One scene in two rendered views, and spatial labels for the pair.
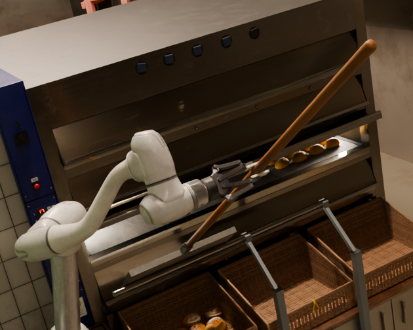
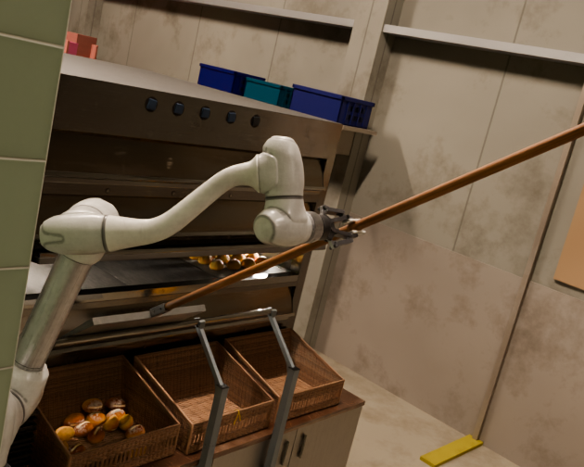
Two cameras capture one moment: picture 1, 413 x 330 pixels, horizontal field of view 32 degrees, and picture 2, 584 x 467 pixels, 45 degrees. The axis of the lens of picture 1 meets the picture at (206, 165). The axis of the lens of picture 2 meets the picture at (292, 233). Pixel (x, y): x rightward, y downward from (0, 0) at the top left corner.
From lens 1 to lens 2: 1.15 m
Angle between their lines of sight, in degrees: 28
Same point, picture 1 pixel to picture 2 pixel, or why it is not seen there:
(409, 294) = (311, 427)
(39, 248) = (87, 235)
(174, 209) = (298, 233)
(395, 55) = not seen: hidden behind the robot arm
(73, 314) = (50, 343)
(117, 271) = not seen: hidden behind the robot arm
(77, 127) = (62, 138)
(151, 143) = (295, 152)
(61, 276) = (64, 288)
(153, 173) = (288, 184)
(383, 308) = (288, 436)
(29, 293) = not seen: outside the picture
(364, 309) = (280, 431)
